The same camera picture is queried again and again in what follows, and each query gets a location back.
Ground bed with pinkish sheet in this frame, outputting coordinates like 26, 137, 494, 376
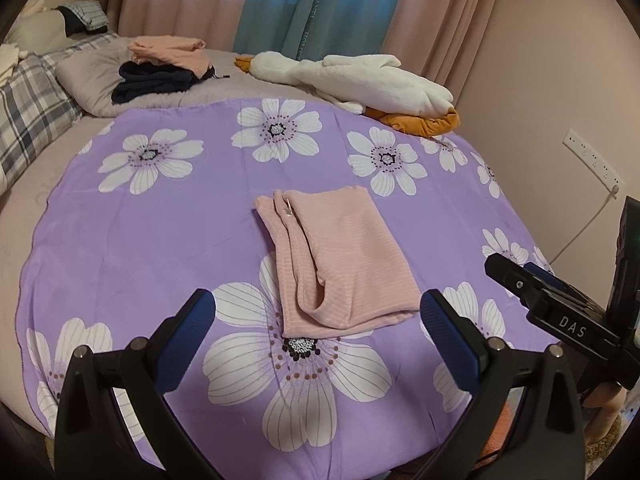
0, 45, 501, 411

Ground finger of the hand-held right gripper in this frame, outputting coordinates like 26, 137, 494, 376
484, 252, 557, 314
525, 261, 602, 312

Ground folded pink clothes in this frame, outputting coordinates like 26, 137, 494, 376
127, 35, 213, 78

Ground folded dark navy clothes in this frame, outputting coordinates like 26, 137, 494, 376
111, 61, 217, 106

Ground purple floral blanket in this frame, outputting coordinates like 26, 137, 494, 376
15, 97, 556, 473

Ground cream cloth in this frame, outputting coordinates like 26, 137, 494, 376
0, 42, 33, 81

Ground blue curtain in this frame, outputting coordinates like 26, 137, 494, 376
235, 0, 416, 61

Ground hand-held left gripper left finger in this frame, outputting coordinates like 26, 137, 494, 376
54, 288, 217, 480

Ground plaid quilt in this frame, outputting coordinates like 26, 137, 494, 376
0, 32, 121, 196

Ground wall power strip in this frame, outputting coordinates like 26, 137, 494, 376
564, 128, 626, 186

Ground person's right hand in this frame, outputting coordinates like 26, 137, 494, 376
583, 383, 629, 444

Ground beige pillow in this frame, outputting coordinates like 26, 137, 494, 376
5, 10, 76, 55

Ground pink striped long-sleeve shirt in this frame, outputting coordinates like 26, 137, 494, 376
255, 185, 420, 339

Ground folded grey striped clothes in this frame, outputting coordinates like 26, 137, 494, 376
57, 1, 110, 37

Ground white power cable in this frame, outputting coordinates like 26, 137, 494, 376
549, 185, 621, 267

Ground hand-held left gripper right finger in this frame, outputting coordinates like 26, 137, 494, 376
419, 288, 586, 480

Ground white goose plush toy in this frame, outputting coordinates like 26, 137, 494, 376
235, 51, 460, 137

